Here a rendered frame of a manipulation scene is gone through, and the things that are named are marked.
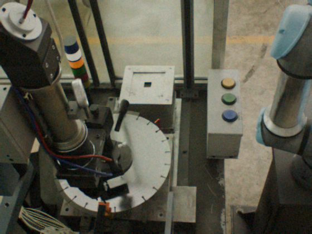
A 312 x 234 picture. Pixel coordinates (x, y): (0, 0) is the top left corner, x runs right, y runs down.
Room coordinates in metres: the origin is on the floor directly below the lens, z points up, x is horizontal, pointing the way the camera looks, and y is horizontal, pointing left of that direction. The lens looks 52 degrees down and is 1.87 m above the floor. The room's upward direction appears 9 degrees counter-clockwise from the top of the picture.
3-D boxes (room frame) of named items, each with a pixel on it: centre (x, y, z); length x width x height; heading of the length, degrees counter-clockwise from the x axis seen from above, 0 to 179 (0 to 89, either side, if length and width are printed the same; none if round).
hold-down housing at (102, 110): (0.51, 0.12, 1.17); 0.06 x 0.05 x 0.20; 159
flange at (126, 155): (0.59, 0.13, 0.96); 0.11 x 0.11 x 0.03
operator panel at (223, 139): (0.79, -0.25, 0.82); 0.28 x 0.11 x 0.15; 168
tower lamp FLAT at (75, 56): (0.88, 0.21, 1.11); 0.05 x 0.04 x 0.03; 78
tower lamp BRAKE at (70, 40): (0.88, 0.21, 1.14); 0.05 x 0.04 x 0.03; 78
